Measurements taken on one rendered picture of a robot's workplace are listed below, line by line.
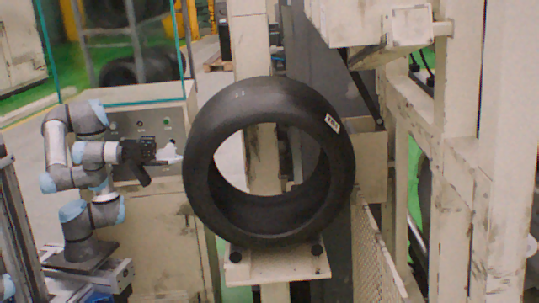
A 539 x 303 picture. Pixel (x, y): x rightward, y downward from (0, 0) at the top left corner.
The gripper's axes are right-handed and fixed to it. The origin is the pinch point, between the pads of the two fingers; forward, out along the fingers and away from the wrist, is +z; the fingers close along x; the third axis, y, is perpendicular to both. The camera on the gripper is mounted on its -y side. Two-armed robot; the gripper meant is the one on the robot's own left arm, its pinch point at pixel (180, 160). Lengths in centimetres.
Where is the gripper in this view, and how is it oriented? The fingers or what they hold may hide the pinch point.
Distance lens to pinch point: 189.5
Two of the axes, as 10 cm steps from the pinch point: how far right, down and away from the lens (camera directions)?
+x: -0.3, -3.6, 9.3
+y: 0.3, -9.3, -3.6
